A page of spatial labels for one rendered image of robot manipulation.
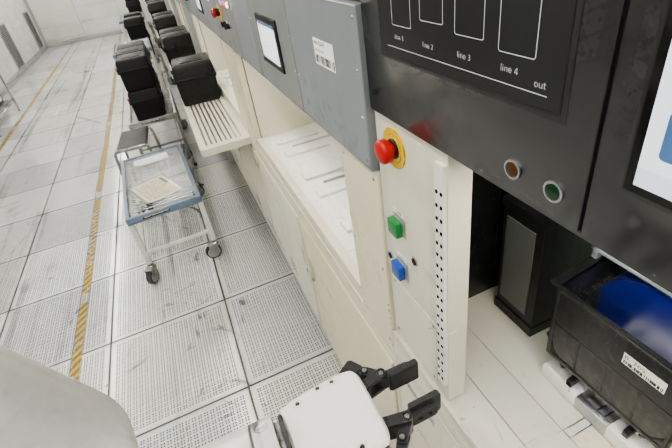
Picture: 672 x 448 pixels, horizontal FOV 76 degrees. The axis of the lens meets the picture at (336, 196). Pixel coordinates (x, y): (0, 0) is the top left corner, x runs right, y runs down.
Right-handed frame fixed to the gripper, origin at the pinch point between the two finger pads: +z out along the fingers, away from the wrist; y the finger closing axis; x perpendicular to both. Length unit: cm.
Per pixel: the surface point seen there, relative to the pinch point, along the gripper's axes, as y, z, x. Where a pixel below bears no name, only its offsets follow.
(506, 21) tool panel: -3.8, 13.3, 37.8
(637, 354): 4.7, 32.8, -9.0
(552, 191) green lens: 3.6, 13.0, 24.5
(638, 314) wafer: -1.7, 42.7, -12.7
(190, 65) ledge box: -261, -1, -13
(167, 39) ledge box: -380, -7, -14
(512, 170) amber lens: -1.2, 13.0, 24.4
